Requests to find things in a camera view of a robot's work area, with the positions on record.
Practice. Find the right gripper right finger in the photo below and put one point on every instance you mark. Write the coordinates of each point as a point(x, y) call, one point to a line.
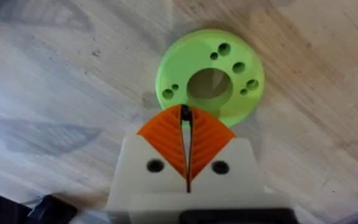
point(225, 155)

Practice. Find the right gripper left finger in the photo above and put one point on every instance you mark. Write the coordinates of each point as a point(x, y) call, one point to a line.
point(154, 155)

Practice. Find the green disc with holes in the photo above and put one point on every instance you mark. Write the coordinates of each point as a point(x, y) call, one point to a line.
point(194, 62)

